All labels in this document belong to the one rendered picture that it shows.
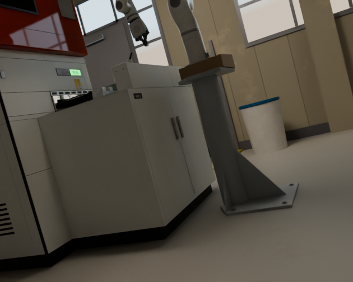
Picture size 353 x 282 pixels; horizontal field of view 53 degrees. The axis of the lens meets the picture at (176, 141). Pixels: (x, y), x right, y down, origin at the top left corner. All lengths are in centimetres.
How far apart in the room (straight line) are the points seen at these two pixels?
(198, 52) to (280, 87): 246
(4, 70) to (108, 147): 70
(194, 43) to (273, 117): 194
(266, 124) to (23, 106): 254
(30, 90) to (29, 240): 85
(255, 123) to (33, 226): 257
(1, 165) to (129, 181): 71
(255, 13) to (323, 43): 88
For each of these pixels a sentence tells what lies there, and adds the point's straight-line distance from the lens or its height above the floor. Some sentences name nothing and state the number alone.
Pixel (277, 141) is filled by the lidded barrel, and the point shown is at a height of 10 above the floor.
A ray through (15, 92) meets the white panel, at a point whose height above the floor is 98.
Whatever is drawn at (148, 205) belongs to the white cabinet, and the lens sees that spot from 189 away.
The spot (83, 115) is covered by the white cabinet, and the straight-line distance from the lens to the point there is 199.
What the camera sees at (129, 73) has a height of 90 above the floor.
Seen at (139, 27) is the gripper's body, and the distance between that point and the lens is 232.
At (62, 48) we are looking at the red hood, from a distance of 251.
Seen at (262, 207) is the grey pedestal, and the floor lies 1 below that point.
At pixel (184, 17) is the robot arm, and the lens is 218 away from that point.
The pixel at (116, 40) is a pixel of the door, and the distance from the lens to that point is 527.
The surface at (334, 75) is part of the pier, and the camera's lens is 433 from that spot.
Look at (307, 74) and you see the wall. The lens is 448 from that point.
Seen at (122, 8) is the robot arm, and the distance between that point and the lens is 230.
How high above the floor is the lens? 60
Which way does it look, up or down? 3 degrees down
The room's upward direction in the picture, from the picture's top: 15 degrees counter-clockwise
